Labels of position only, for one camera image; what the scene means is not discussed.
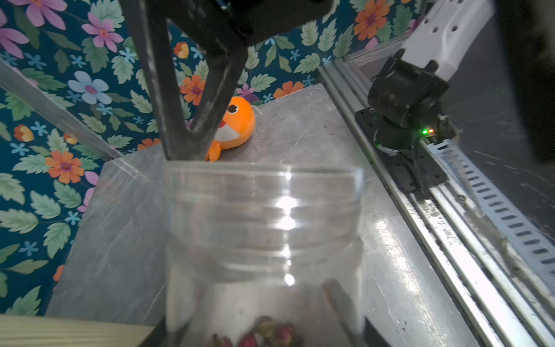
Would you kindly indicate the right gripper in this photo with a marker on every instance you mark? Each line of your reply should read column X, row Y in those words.
column 237, row 25

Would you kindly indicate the cream ribbed trash bin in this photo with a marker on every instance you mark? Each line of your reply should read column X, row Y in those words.
column 41, row 331

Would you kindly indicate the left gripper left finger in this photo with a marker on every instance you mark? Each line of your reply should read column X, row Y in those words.
column 161, row 335

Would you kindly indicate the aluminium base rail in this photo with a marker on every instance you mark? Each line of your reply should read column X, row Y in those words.
column 498, row 265

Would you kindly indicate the orange fish plush toy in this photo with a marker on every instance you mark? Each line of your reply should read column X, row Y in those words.
column 237, row 126

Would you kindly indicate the clear jar with flower tea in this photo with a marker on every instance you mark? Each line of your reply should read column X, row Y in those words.
column 251, row 245

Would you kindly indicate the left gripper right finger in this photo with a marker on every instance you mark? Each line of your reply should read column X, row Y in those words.
column 358, row 329

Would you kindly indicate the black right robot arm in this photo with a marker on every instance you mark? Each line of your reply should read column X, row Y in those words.
column 405, row 94

